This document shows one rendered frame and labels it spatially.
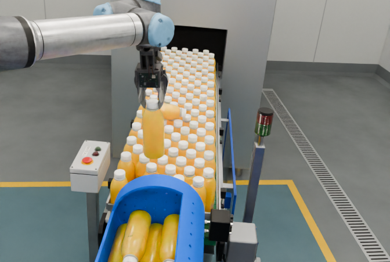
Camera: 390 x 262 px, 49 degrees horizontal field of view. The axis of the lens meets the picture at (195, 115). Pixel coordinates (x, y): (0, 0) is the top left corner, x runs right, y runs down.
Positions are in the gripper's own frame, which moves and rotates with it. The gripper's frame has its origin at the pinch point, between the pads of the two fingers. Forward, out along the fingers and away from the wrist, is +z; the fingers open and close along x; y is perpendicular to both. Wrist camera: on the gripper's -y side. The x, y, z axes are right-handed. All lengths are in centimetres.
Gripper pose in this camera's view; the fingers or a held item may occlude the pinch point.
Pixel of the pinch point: (152, 103)
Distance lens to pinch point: 132.1
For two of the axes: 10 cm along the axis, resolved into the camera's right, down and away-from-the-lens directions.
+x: 10.0, 0.2, -0.3
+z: -0.1, 8.8, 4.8
